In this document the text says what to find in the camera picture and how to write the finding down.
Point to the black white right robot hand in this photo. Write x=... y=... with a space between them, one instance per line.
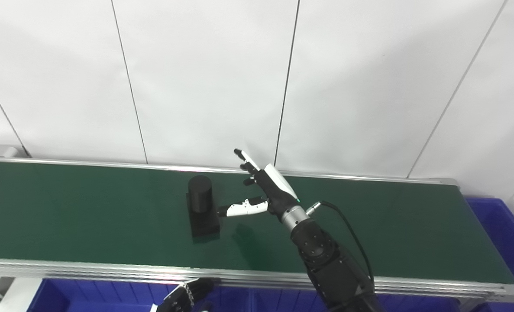
x=276 y=190

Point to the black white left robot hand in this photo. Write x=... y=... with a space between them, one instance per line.
x=187 y=294

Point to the black cylinder-on-block part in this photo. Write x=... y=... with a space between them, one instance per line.
x=200 y=203

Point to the blue plastic bin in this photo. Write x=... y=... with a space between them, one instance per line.
x=282 y=301
x=88 y=297
x=508 y=242

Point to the green conveyor belt aluminium frame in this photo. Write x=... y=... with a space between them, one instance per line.
x=88 y=216

